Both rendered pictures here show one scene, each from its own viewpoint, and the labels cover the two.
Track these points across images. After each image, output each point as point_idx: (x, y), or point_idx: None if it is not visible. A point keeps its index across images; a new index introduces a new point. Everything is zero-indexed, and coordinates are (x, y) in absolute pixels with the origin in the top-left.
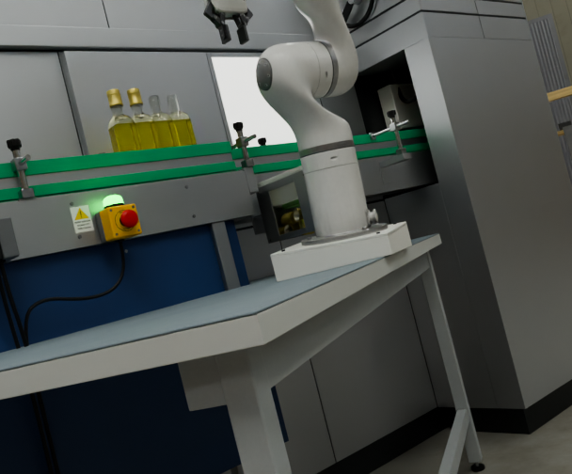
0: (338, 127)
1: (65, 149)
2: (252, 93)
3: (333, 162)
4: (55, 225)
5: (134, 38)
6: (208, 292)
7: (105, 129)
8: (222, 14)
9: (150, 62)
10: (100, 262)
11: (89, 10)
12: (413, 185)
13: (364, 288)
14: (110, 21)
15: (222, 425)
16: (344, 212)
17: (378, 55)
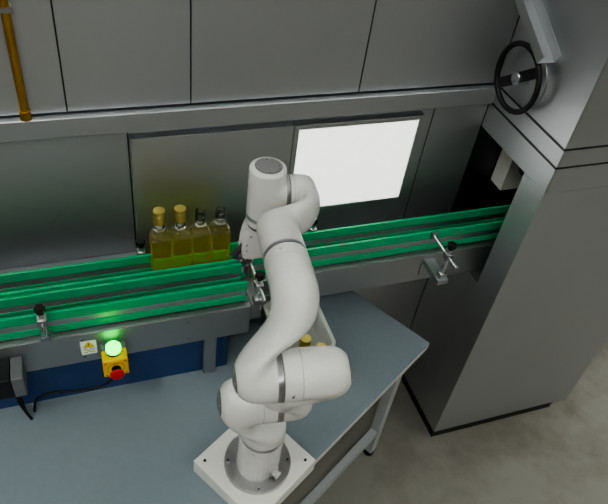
0: (265, 446)
1: (117, 210)
2: (334, 160)
3: (253, 456)
4: (66, 352)
5: (214, 117)
6: (187, 371)
7: (158, 202)
8: (249, 259)
9: (224, 141)
10: (100, 361)
11: (172, 86)
12: (453, 273)
13: None
14: (194, 95)
15: None
16: (251, 473)
17: (506, 145)
